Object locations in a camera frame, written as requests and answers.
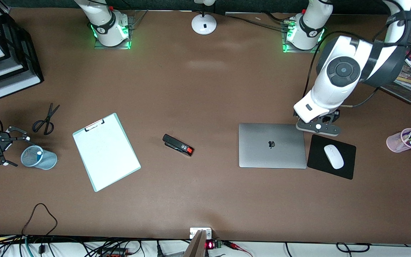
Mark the silver laptop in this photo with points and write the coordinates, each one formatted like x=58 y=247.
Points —
x=262 y=153

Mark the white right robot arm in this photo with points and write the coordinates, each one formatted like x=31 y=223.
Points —
x=105 y=21

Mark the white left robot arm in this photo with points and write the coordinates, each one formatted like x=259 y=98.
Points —
x=341 y=71

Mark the white computer mouse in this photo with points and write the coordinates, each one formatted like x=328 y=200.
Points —
x=334 y=157

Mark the black mouse pad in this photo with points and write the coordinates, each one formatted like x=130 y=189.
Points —
x=316 y=160

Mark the blue mesh pen cup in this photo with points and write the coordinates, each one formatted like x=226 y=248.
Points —
x=45 y=159

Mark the pink mesh pen cup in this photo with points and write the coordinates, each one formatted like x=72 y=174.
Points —
x=394 y=142

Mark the mint green clipboard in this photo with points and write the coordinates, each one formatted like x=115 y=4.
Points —
x=95 y=125

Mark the black stacked paper tray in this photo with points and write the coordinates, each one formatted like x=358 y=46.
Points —
x=23 y=46

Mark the white paper sheet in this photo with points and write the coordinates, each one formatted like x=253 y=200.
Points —
x=105 y=153

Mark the black stapler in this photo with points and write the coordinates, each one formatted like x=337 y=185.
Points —
x=177 y=144

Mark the white round stand base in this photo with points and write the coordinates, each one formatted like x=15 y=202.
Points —
x=204 y=25

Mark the red display circuit board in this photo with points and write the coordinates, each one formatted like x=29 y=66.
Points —
x=211 y=245

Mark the white outlet box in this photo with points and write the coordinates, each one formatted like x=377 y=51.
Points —
x=194 y=232

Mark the brown wooden post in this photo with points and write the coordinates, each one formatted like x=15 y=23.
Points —
x=195 y=246

